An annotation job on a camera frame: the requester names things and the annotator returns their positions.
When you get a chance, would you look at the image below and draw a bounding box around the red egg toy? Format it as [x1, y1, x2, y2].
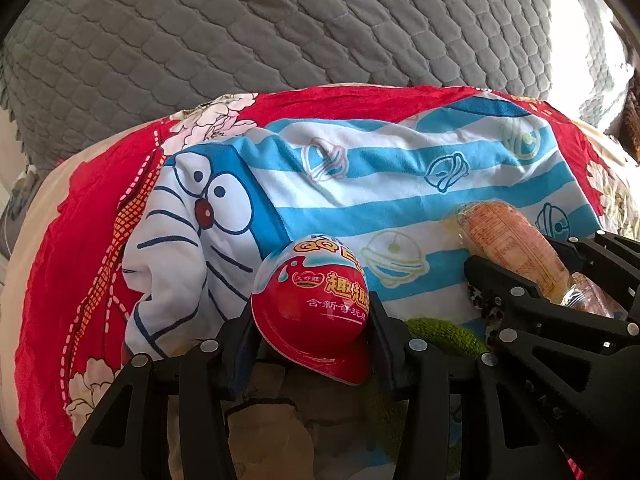
[251, 237, 372, 386]

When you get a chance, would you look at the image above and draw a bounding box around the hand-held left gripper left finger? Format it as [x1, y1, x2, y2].
[55, 305, 261, 480]

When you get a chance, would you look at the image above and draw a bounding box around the green yarn ring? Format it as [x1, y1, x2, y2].
[365, 317, 490, 441]

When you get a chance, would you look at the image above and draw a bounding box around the red floral blanket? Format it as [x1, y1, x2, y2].
[15, 85, 626, 480]

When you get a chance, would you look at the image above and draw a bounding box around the grey quilted headboard cover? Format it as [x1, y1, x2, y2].
[0, 0, 636, 171]

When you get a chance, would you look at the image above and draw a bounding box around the bread packet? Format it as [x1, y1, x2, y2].
[560, 272, 628, 318]
[447, 200, 573, 303]

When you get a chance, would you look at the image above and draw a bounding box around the blue striped cartoon cloth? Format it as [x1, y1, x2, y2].
[122, 96, 603, 480]

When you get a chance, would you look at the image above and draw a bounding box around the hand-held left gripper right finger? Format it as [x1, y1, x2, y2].
[367, 300, 576, 480]

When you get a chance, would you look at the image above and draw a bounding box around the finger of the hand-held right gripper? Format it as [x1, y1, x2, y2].
[545, 230, 640, 318]
[464, 256, 640, 461]

